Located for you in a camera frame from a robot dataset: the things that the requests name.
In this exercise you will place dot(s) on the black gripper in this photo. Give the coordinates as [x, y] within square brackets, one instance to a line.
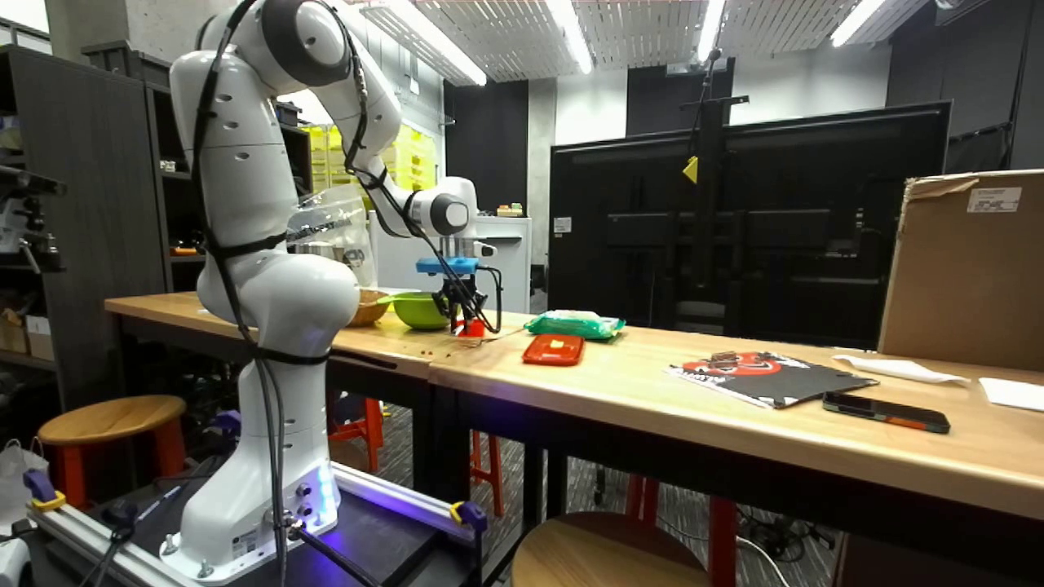
[459, 288]

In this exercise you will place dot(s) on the robot base platform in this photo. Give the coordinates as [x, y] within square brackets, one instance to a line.
[371, 533]

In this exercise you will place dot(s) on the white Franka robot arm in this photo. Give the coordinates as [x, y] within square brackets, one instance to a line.
[250, 163]

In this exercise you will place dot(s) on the green plastic bowl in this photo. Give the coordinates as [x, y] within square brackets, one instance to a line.
[420, 313]

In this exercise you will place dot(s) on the grey cabinet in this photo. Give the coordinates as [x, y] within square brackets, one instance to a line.
[511, 260]

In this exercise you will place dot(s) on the flat red-orange case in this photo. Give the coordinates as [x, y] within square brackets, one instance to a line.
[552, 349]

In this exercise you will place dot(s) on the green wet wipes pack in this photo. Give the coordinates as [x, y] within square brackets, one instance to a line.
[576, 322]

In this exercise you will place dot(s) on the red metal stool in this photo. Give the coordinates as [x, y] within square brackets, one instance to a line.
[364, 428]
[722, 541]

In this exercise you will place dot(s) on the yellow storage boxes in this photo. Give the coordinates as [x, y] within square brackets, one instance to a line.
[420, 158]

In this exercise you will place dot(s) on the yellow triangular tag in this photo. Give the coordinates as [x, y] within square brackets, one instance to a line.
[692, 170]

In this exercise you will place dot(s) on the long ceiling light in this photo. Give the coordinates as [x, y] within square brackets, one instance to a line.
[572, 37]
[711, 30]
[856, 20]
[436, 43]

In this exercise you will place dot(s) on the round wooden stool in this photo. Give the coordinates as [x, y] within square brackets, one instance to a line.
[607, 554]

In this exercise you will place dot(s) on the red and black magazine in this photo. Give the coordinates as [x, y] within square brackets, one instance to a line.
[778, 378]

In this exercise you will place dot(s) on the wooden stool with orange legs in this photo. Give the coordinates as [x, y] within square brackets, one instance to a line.
[109, 418]

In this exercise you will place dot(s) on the large black monitor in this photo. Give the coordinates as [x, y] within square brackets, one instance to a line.
[825, 229]

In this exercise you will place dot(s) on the dark storage shelf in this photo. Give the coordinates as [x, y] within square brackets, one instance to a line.
[86, 215]

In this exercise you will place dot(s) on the flat black phone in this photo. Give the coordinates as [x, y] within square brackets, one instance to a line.
[885, 413]

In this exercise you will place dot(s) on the white paper sheet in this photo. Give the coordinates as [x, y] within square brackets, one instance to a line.
[1012, 391]
[899, 370]

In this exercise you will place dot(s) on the brown cardboard box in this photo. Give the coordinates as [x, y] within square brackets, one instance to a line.
[966, 281]

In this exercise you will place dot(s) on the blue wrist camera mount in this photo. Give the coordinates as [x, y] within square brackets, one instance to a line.
[448, 266]

